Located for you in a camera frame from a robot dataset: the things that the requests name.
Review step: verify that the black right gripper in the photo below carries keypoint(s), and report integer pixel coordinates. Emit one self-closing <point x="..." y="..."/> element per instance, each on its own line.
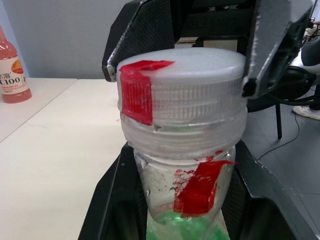
<point x="212" y="17"/>

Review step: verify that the pink drink bottle with label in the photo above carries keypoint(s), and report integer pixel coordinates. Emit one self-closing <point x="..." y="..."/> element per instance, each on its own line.
<point x="12" y="75"/>

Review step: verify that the white shoe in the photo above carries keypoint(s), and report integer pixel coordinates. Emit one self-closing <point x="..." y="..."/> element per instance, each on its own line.
<point x="306" y="111"/>

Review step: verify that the white ribbed bottle cap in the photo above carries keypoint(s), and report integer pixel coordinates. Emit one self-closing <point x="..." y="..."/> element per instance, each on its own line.
<point x="190" y="85"/>

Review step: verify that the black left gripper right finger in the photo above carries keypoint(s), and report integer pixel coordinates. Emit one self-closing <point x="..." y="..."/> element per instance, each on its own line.
<point x="260" y="215"/>

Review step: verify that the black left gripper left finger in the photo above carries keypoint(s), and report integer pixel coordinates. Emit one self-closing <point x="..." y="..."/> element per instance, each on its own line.
<point x="112" y="200"/>

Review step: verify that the clear bottle with green juice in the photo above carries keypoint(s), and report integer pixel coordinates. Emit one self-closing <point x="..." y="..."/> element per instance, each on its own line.
<point x="172" y="175"/>

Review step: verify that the black office chair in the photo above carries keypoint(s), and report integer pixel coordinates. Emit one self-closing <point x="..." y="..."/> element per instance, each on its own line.
<point x="297" y="77"/>

